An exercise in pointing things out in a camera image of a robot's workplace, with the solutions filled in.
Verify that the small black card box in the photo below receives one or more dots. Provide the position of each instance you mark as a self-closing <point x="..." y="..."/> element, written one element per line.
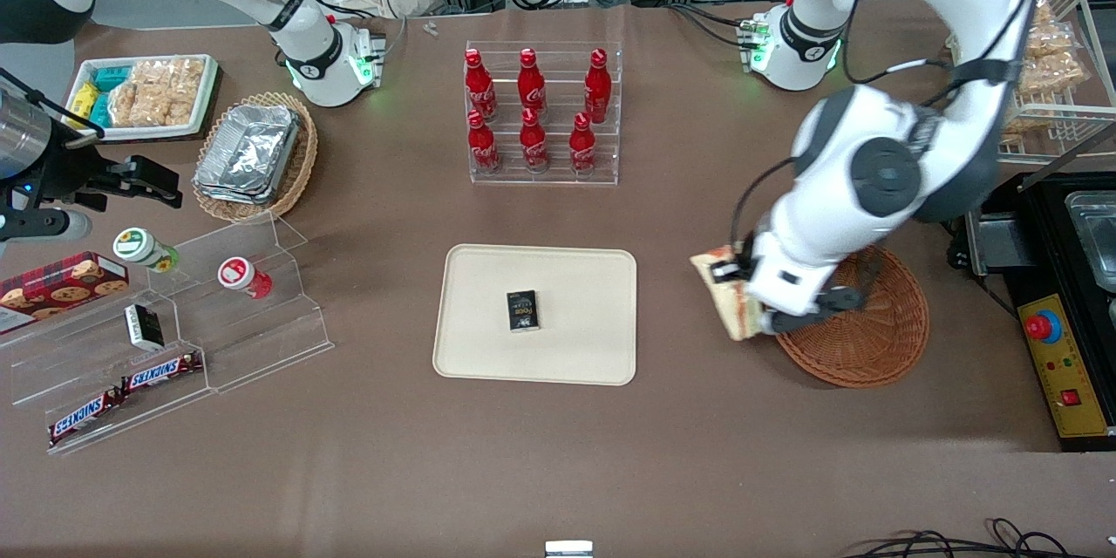
<point x="523" y="311"/>

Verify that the clear acrylic stepped shelf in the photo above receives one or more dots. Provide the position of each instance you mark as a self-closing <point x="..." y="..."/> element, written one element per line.
<point x="261" y="340"/>

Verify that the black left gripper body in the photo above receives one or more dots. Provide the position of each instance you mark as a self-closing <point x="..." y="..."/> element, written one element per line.
<point x="738" y="264"/>

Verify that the green lidded drink bottle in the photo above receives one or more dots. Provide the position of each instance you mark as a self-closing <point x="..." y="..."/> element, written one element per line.
<point x="139" y="248"/>

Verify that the yellow control panel box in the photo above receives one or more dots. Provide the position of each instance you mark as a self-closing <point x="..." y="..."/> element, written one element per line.
<point x="1068" y="375"/>

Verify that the beige plastic serving tray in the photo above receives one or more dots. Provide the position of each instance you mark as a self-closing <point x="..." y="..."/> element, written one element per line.
<point x="575" y="279"/>

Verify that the black countertop appliance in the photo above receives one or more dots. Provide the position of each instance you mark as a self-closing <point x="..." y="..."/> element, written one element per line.
<point x="1046" y="235"/>

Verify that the red cookie box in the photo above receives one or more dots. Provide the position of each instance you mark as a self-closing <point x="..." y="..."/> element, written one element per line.
<point x="61" y="288"/>

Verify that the clear rice cracker pack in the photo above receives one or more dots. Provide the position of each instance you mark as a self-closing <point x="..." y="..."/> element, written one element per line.
<point x="131" y="105"/>
<point x="179" y="87"/>

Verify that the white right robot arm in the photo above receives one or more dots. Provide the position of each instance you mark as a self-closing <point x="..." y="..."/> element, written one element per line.
<point x="307" y="48"/>

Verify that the clear acrylic bottle rack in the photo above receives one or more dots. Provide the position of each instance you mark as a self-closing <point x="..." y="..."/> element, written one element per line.
<point x="558" y="174"/>

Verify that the snickers chocolate bar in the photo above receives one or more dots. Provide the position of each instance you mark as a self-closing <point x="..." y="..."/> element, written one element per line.
<point x="85" y="416"/>
<point x="161" y="372"/>

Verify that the bagged fried snack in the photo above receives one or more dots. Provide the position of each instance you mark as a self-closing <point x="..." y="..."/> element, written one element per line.
<point x="1055" y="61"/>

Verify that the silver foil container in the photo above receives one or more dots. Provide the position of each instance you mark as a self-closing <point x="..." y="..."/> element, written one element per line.
<point x="248" y="153"/>

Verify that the small silver metal block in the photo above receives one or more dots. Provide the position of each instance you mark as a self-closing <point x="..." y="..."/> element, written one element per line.
<point x="568" y="549"/>

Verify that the triangle sandwich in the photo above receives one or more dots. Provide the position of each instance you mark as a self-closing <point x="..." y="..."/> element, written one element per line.
<point x="739" y="314"/>

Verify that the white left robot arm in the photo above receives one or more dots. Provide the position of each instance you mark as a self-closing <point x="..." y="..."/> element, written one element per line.
<point x="872" y="174"/>

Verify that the brown woven round basket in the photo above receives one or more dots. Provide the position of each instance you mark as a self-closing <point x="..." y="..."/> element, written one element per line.
<point x="881" y="340"/>

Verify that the red lidded drink bottle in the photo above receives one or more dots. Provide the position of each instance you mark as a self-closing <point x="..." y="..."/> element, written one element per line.
<point x="240" y="275"/>

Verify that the yellow snack packet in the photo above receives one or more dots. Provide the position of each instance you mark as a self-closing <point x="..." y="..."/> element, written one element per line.
<point x="85" y="98"/>

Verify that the white rectangular snack tray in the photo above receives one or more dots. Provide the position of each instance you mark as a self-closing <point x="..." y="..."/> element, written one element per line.
<point x="207" y="74"/>

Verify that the black and white small box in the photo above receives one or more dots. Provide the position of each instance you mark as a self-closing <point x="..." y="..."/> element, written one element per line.
<point x="144" y="327"/>

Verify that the teal snack packet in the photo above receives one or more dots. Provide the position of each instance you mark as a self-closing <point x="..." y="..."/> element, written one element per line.
<point x="100" y="109"/>
<point x="112" y="77"/>

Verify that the tan wicker oval basket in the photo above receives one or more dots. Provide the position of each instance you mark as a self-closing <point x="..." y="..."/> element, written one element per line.
<point x="301" y="166"/>

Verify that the red cola bottle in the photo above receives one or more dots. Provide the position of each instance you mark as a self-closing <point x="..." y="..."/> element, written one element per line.
<point x="531" y="85"/>
<point x="597" y="87"/>
<point x="483" y="146"/>
<point x="479" y="87"/>
<point x="582" y="148"/>
<point x="534" y="142"/>

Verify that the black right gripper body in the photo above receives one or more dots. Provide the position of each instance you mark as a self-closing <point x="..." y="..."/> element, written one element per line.
<point x="71" y="172"/>

